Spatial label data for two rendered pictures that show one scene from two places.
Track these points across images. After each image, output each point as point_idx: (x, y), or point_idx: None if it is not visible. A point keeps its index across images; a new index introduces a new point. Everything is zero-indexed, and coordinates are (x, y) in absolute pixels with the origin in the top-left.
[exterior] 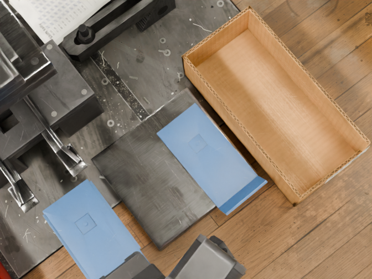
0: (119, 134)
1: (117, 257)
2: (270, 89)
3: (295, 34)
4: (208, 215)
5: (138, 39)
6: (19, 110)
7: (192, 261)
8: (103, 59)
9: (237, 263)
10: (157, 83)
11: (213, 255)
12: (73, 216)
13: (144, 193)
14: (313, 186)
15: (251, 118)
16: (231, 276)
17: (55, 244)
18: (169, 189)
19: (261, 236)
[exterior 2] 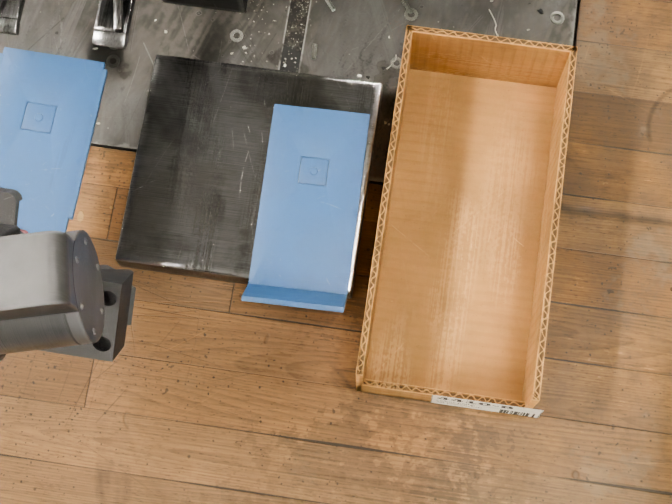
0: (232, 61)
1: (29, 199)
2: (497, 201)
3: (617, 161)
4: (232, 284)
5: None
6: None
7: (9, 242)
8: None
9: (77, 313)
10: (354, 43)
11: (44, 262)
12: (34, 92)
13: (175, 166)
14: (404, 384)
15: (428, 213)
16: (50, 322)
17: None
18: (212, 193)
19: (270, 382)
